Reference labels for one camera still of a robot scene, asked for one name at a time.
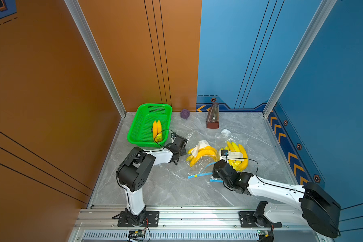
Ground yellow banana pair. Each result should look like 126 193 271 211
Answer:
152 120 163 142

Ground clear zip-top bag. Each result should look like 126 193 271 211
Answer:
210 130 261 190
183 130 219 180

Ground yellow banana bunch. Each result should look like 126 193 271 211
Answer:
220 141 249 172
186 146 219 167

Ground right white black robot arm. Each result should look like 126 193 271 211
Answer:
213 160 341 239

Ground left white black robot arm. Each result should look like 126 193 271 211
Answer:
116 133 188 226

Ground purple cube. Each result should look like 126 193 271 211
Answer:
180 109 190 120

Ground green plastic basket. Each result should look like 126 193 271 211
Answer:
127 103 172 148

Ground brown wooden metronome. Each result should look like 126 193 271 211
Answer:
206 102 219 129

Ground small white object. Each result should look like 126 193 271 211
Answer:
221 129 231 136

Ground green circuit board right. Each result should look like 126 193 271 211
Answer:
257 230 274 242

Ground green circuit board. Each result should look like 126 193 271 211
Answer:
257 230 274 242
128 230 146 242

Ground green circuit board left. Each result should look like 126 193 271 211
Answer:
128 230 146 242

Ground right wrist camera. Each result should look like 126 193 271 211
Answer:
220 149 229 161

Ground aluminium rail base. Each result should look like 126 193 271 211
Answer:
68 206 328 242

